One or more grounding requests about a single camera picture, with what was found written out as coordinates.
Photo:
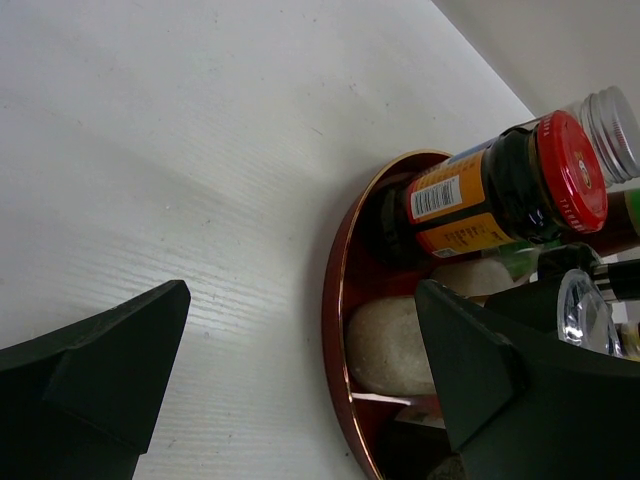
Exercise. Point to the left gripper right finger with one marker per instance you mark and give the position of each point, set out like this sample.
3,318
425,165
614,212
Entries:
518,404

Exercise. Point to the clear dome salt grinder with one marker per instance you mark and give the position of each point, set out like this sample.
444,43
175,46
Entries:
385,350

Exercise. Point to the silver lid white jar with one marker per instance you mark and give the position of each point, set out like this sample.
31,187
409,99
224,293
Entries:
613,130

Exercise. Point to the round red lacquer tray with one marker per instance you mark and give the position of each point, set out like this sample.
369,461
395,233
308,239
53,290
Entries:
352,279

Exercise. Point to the red lid sauce jar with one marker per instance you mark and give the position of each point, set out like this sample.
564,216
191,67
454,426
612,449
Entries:
529,184

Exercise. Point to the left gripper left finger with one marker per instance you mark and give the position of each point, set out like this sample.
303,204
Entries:
82,402

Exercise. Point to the black cap white bottle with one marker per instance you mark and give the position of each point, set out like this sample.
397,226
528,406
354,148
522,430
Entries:
617,281

